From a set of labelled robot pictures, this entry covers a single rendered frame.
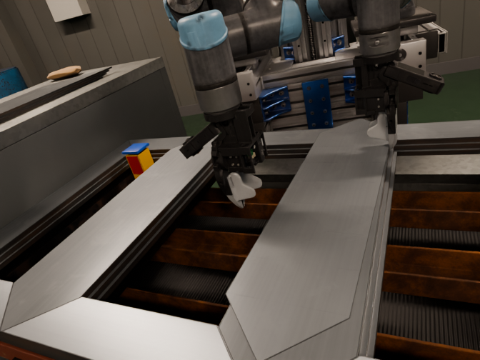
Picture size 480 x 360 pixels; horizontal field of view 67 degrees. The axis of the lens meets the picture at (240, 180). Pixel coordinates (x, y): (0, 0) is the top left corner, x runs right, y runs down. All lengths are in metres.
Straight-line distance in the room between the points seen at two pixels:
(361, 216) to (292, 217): 0.12
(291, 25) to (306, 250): 0.40
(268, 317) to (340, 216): 0.24
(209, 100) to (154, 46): 3.85
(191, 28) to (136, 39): 3.94
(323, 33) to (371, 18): 0.61
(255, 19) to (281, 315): 0.49
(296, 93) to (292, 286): 0.87
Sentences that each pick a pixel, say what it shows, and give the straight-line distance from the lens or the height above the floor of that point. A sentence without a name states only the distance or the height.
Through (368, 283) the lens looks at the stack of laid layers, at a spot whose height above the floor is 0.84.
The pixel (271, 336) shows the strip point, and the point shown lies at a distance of 0.50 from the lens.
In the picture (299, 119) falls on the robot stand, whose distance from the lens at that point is 1.34.
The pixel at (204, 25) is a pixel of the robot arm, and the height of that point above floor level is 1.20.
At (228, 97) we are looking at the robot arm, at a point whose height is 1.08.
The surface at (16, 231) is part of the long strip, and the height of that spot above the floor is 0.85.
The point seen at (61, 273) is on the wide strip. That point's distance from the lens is 0.78.
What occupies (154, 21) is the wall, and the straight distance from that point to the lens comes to 4.40.
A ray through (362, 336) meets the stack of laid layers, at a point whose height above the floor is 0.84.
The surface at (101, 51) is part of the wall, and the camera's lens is 4.78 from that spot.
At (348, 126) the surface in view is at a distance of 1.01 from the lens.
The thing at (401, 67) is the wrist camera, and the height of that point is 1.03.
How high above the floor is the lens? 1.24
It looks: 28 degrees down
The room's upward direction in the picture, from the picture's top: 15 degrees counter-clockwise
